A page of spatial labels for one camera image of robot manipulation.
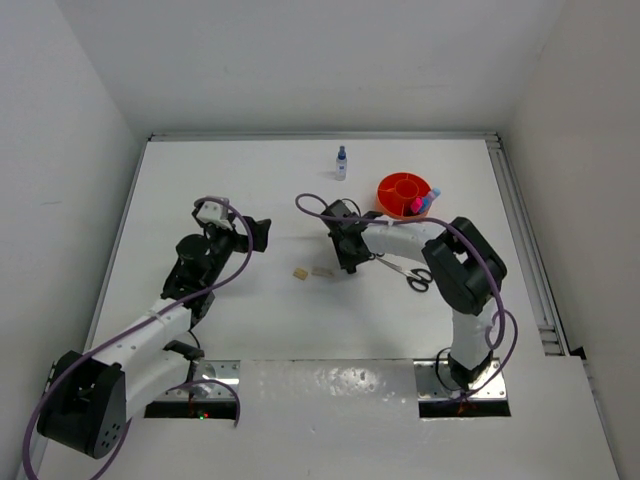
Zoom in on left base plate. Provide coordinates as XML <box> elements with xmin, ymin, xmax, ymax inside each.
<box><xmin>160</xmin><ymin>360</ymin><xmax>241</xmax><ymax>402</ymax></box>

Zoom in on blue cap black highlighter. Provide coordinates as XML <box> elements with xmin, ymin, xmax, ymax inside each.
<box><xmin>420</xmin><ymin>196</ymin><xmax>433</xmax><ymax>211</ymax></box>

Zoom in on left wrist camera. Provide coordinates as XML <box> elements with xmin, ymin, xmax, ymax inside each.
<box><xmin>192</xmin><ymin>196</ymin><xmax>232</xmax><ymax>230</ymax></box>

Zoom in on tan eraser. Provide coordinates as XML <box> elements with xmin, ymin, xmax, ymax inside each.
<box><xmin>293</xmin><ymin>268</ymin><xmax>308</xmax><ymax>280</ymax></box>

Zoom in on large black scissors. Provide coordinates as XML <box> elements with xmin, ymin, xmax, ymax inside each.
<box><xmin>376</xmin><ymin>257</ymin><xmax>433</xmax><ymax>293</ymax></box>

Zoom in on pink cap black highlighter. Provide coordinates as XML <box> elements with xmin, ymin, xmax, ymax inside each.
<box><xmin>409</xmin><ymin>197</ymin><xmax>424</xmax><ymax>215</ymax></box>

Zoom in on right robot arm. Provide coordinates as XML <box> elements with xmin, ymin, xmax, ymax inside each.
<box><xmin>320</xmin><ymin>200</ymin><xmax>507</xmax><ymax>390</ymax></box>

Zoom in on aluminium frame rail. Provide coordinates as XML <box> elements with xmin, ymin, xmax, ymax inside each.
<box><xmin>486</xmin><ymin>134</ymin><xmax>570</xmax><ymax>357</ymax></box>

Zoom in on orange round organizer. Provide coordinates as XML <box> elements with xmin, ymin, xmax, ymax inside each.
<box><xmin>375</xmin><ymin>172</ymin><xmax>432</xmax><ymax>220</ymax></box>

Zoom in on small spray bottle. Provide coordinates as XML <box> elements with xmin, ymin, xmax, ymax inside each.
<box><xmin>335</xmin><ymin>146</ymin><xmax>347</xmax><ymax>181</ymax></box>

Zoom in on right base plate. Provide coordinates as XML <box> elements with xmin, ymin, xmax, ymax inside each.
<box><xmin>413</xmin><ymin>356</ymin><xmax>508</xmax><ymax>402</ymax></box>

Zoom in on grey eraser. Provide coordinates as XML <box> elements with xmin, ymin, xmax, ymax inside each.
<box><xmin>311</xmin><ymin>267</ymin><xmax>334</xmax><ymax>278</ymax></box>

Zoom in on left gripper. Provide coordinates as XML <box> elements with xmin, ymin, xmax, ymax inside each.
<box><xmin>202</xmin><ymin>211</ymin><xmax>268</xmax><ymax>287</ymax></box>

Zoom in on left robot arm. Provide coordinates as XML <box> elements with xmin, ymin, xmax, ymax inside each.
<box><xmin>36</xmin><ymin>216</ymin><xmax>271</xmax><ymax>459</ymax></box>

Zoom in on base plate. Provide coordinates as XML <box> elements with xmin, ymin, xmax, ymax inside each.
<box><xmin>413</xmin><ymin>356</ymin><xmax>508</xmax><ymax>402</ymax></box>
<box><xmin>160</xmin><ymin>360</ymin><xmax>241</xmax><ymax>402</ymax></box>

